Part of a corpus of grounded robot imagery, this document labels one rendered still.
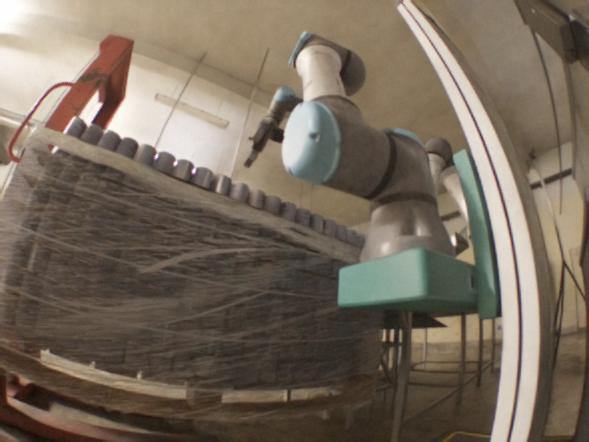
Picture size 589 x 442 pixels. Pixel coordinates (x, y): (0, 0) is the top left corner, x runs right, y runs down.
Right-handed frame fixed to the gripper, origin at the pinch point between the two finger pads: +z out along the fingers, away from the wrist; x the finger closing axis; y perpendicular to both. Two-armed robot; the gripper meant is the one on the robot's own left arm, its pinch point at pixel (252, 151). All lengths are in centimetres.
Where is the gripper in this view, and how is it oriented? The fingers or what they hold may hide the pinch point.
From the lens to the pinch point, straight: 95.3
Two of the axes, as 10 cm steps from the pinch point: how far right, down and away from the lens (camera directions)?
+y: -9.0, -4.1, -1.3
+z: -2.5, 7.6, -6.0
